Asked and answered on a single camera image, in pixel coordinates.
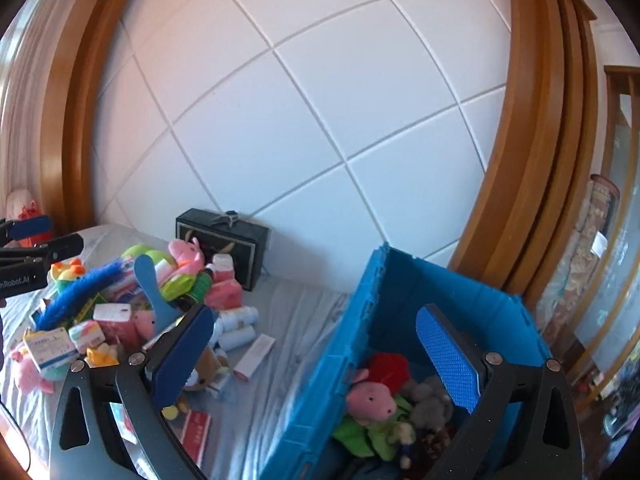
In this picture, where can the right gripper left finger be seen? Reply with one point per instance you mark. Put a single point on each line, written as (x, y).
(86, 443)

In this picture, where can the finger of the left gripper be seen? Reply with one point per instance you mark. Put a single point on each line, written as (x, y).
(16, 230)
(59, 249)

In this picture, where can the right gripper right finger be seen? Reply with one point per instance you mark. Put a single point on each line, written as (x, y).
(522, 423)

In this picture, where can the grey rabbit plush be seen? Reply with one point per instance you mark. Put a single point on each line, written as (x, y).
(432, 405)

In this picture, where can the colourful duck toy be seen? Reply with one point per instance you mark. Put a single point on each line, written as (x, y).
(64, 273)

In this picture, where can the red bag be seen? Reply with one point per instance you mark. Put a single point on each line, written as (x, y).
(31, 211)

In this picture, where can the blue feather duster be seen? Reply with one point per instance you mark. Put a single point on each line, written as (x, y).
(72, 299)

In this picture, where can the white duck plush orange hat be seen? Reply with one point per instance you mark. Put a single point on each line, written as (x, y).
(104, 355)

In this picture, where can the brown bear plush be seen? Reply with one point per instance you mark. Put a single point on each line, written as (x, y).
(211, 374)

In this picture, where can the long red box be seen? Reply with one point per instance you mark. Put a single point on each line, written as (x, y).
(194, 435)

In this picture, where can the pink floral box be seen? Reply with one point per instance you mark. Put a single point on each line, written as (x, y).
(117, 324)

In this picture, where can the white blue medicine box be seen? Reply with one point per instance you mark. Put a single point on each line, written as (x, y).
(50, 349)

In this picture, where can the white bottle lower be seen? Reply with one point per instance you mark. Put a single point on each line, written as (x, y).
(237, 338)

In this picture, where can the white bottle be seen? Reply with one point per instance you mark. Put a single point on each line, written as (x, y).
(235, 319)
(237, 338)

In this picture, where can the pink plush on bed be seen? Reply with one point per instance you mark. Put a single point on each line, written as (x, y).
(27, 376)

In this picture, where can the green wipes pack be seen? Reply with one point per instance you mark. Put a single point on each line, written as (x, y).
(177, 286)

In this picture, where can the blue paddle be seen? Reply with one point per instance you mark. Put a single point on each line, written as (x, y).
(164, 313)

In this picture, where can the white bottle upper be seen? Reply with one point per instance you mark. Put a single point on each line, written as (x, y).
(235, 319)

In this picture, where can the small red white box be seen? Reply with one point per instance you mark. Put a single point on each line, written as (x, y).
(251, 360)

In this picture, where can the pink pig plush on pile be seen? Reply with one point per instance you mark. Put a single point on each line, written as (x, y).
(187, 255)

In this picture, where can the rolled patterned rug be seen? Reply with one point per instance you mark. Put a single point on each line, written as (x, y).
(583, 252)

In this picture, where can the black gift box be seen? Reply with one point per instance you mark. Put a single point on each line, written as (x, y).
(228, 233)

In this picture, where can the pink pig plush in crate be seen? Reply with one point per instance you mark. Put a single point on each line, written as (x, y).
(369, 402)

